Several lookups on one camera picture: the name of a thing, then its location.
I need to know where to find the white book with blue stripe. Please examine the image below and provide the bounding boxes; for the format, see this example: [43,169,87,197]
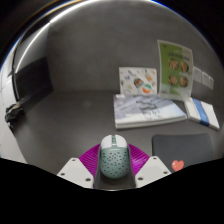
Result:
[183,97,221,132]

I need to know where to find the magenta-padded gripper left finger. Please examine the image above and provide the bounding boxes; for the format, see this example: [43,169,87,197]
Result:
[56,143,102,190]

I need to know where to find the green and white computer mouse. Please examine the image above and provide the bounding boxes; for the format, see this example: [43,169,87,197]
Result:
[99,133,131,180]

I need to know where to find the green upright menu sign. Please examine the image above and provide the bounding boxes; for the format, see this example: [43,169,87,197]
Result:
[156,39,194,102]

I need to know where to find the white card with colourful stickers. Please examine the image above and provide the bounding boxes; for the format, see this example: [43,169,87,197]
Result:
[118,66,158,96]

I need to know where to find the large grey-white printed book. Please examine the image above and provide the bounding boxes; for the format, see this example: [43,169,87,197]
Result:
[112,93,188,130]

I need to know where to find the dark mouse pad with heart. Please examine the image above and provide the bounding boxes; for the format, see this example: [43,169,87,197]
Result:
[151,133,216,173]

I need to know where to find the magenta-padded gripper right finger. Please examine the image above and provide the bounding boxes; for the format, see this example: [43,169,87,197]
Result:
[128,143,173,189]

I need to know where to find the white wall sockets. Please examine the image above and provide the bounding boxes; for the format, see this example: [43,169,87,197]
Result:
[193,66,215,90]

